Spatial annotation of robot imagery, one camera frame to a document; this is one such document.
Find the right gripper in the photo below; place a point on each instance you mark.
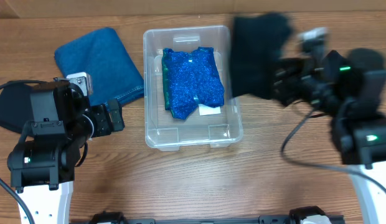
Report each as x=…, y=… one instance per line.
x=282, y=78

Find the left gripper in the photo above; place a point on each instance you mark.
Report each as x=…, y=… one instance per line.
x=105, y=127

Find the black cloth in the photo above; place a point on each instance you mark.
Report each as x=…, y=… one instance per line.
x=15, y=104
x=256, y=48

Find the blue sparkly cloth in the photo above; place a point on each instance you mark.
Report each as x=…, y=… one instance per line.
x=189, y=80

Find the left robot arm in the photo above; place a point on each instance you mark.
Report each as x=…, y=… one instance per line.
x=52, y=145

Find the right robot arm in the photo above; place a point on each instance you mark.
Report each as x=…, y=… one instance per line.
x=348, y=89

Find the folded blue denim cloth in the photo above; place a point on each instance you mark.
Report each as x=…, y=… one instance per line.
x=102, y=55

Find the clear plastic storage bin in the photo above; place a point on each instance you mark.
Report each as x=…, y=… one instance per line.
x=161, y=129

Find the white label in bin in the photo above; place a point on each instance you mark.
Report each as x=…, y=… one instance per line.
x=206, y=110

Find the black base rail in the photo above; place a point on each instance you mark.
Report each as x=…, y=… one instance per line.
x=311, y=214

